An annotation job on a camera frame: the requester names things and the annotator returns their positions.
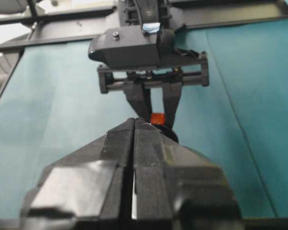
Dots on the blue-green table cloth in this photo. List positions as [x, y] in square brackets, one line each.
[62, 107]

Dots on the black frame bar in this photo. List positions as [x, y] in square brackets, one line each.
[62, 14]

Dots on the thin black pole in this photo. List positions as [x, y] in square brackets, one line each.
[32, 12]

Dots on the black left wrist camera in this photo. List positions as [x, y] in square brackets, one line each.
[124, 50]

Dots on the blue tape piece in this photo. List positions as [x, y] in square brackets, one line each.
[150, 27]

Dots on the black table frame rail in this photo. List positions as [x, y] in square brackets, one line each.
[50, 43]
[8, 77]

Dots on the gray round object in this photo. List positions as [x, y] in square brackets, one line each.
[4, 6]

